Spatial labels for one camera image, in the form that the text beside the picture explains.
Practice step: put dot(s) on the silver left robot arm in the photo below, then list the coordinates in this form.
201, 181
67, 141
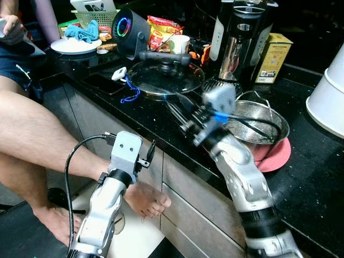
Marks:
105, 209

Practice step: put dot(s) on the blue cloth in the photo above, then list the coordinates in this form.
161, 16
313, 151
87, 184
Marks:
83, 32

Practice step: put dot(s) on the black steel coffee maker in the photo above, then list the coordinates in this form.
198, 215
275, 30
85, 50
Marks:
242, 32

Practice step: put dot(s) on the red yellow snack packet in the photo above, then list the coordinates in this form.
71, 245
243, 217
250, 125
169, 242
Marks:
158, 29

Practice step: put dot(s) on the black smartphone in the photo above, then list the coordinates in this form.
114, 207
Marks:
105, 84

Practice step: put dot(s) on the beige slipper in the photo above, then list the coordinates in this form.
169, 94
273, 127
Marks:
119, 223

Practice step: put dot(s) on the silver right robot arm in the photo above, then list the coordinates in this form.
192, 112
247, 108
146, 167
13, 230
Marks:
242, 177

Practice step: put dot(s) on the grey kitchen cabinet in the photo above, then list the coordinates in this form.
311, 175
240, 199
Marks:
204, 215

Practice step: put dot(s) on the dark blue shorts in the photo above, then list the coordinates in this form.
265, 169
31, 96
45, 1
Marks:
13, 64

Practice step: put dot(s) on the orange black tool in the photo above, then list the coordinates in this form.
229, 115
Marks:
205, 54

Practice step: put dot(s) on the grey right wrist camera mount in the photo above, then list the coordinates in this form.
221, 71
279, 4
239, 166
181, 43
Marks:
220, 99

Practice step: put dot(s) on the pink plate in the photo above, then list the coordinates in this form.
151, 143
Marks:
277, 158

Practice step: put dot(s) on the black round speaker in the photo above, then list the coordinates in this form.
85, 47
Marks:
134, 37

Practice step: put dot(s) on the yellow tea box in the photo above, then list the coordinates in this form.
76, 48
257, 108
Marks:
273, 59

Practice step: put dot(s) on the white plastic pack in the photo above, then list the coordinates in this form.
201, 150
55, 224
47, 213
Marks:
91, 5

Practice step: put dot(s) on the white floor mat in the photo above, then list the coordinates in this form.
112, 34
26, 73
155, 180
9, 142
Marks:
140, 236

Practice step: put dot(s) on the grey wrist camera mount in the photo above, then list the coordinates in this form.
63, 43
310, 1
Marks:
220, 99
126, 153

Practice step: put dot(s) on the white paper cup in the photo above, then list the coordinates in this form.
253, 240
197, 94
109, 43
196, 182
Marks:
180, 45

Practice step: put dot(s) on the person's forearm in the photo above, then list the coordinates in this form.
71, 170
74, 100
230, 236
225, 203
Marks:
48, 21

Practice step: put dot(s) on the person's bare leg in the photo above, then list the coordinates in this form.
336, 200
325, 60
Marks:
43, 129
21, 183

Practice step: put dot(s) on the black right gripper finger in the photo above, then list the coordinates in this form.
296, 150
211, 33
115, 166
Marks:
191, 104
180, 118

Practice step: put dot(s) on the white tiered plastic rack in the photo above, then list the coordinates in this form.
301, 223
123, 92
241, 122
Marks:
328, 107

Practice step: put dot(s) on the person's hand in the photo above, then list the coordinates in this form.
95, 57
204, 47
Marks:
12, 29

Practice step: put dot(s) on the white round plate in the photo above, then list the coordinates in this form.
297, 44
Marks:
72, 47

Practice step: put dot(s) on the green plastic basket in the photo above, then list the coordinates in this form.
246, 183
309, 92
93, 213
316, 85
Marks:
105, 19

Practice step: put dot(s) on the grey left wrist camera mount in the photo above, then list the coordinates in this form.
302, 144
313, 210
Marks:
126, 153

